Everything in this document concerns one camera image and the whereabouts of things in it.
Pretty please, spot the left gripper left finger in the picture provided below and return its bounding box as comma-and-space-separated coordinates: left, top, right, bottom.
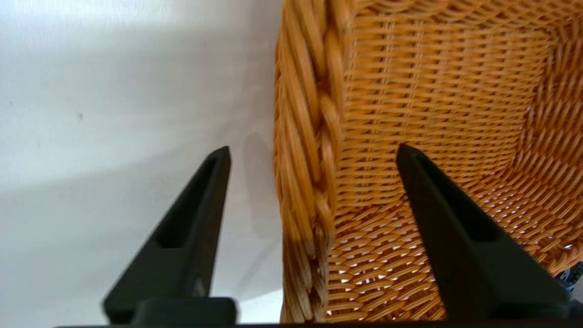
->
102, 146, 237, 325

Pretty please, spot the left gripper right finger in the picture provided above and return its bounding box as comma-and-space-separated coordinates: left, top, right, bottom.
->
396, 143, 572, 322

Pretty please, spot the orange wicker basket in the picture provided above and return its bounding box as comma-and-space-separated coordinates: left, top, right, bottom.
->
272, 0, 583, 324

